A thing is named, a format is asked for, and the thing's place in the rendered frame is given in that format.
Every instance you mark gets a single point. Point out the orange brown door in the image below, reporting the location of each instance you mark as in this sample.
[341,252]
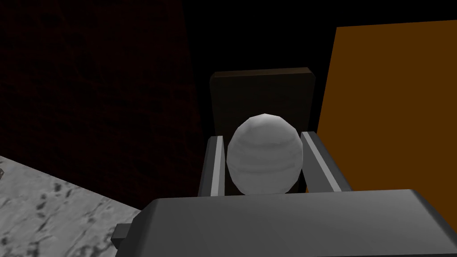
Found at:
[392,114]

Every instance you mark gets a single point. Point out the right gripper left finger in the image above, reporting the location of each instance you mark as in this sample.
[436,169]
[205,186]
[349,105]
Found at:
[211,167]

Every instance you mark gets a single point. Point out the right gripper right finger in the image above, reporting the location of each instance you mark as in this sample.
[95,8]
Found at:
[323,164]

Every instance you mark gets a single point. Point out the grey ball door knob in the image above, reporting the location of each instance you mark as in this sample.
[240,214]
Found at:
[264,155]

